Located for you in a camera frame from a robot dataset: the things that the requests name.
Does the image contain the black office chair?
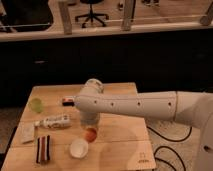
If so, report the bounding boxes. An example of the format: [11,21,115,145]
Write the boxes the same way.
[75,0,109,28]

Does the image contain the wooden table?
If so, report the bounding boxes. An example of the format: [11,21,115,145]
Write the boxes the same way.
[1,85,156,171]

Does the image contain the black red white box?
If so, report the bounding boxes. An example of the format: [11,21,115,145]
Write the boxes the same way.
[62,96,75,106]

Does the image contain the black power cable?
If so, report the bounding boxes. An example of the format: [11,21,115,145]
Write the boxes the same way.
[146,124,194,171]

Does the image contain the green plastic cup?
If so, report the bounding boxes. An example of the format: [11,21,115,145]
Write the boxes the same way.
[29,98,43,113]

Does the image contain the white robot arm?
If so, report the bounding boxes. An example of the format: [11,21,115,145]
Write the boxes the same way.
[74,79,213,171]

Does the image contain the white plastic bottle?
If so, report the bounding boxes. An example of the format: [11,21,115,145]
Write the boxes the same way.
[35,114,71,129]

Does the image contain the red orange apple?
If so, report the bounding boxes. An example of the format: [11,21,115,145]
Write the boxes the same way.
[84,128,97,143]

